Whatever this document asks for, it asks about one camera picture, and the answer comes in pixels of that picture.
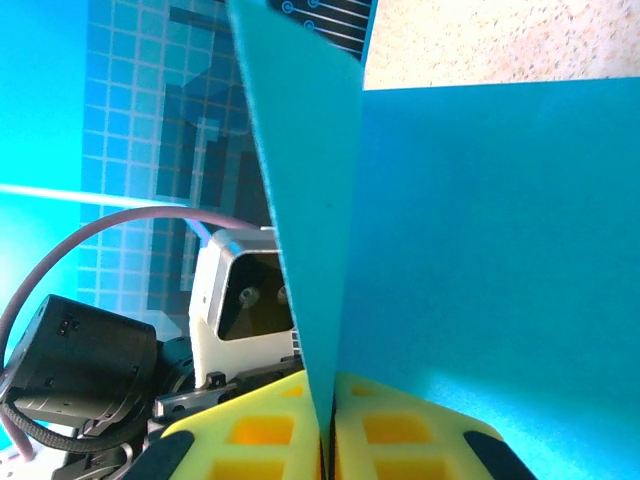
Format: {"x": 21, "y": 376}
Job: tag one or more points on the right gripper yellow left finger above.
{"x": 260, "y": 430}

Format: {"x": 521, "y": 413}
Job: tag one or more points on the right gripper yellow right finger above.
{"x": 395, "y": 430}

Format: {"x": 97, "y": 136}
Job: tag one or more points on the blue paper sheet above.
{"x": 475, "y": 250}

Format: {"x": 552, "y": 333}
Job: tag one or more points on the blue table edge strip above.
{"x": 369, "y": 30}

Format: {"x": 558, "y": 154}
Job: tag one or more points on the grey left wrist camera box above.
{"x": 215, "y": 300}

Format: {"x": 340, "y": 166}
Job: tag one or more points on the printed blue enclosure panel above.
{"x": 125, "y": 125}

